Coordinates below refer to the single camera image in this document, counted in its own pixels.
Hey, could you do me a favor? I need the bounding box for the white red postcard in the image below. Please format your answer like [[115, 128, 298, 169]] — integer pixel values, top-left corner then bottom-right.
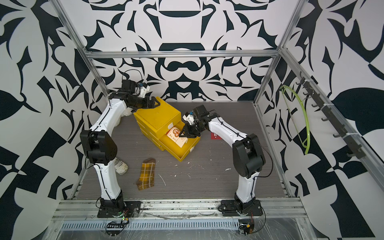
[[166, 127, 188, 148]]

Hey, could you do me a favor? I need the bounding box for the yellow plastic drawer cabinet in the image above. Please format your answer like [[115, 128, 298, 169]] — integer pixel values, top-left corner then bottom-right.
[[134, 97, 181, 151]]

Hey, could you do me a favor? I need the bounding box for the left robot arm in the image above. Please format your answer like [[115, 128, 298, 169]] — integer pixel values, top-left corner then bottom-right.
[[80, 80, 160, 214]]

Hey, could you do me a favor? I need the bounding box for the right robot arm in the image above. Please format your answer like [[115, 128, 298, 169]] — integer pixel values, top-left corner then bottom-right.
[[180, 105, 266, 215]]

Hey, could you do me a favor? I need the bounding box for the white teddy bear pink shirt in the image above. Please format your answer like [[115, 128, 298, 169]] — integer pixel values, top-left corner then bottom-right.
[[115, 108, 133, 127]]

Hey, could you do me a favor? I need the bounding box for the yellow plaid sock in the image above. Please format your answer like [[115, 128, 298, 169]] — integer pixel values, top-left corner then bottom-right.
[[136, 158, 156, 191]]

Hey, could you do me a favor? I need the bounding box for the grey patterned pouch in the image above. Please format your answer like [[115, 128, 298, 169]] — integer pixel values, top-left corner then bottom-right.
[[115, 158, 129, 175]]

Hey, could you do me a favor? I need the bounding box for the green plastic hoop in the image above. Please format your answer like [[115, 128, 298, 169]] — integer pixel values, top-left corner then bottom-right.
[[280, 85, 311, 155]]

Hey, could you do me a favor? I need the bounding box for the right black connector box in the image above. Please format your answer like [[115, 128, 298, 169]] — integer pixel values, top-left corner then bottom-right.
[[238, 222, 255, 235]]

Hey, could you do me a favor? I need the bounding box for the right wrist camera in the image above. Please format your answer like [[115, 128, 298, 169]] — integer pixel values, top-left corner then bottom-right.
[[183, 111, 195, 126]]

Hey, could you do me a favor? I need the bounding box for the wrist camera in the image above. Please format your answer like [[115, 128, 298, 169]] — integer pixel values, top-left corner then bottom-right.
[[139, 84, 150, 98], [183, 111, 195, 126]]

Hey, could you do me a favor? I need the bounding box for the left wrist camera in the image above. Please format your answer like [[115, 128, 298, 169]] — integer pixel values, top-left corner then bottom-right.
[[139, 84, 150, 98]]

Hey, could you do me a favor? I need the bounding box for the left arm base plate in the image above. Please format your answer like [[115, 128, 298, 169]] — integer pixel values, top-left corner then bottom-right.
[[97, 201, 142, 219]]

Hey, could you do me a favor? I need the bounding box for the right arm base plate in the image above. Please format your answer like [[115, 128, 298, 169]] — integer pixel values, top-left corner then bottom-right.
[[218, 199, 264, 217]]

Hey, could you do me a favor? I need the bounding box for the black hook rail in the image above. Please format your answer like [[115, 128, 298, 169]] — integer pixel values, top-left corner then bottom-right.
[[298, 71, 368, 159]]

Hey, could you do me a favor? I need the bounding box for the aluminium frame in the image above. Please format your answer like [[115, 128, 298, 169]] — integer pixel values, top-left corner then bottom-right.
[[51, 1, 384, 188]]

